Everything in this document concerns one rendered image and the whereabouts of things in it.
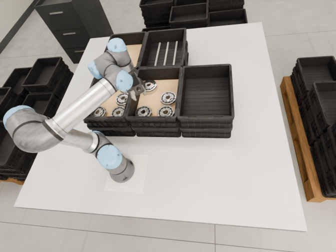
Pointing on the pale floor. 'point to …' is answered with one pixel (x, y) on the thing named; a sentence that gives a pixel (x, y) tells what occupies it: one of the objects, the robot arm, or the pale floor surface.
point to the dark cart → (74, 23)
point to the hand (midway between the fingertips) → (140, 97)
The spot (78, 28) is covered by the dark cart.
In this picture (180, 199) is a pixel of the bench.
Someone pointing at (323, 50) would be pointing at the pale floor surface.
